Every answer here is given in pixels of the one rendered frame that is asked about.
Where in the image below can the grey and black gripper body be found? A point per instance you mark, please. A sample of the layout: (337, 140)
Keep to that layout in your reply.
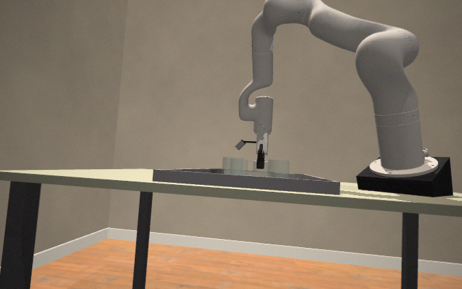
(262, 138)

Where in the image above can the clear glass jar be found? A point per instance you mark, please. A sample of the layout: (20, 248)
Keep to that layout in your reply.
(232, 166)
(245, 167)
(278, 168)
(255, 169)

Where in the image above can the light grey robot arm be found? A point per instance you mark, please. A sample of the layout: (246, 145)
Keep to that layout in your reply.
(382, 52)

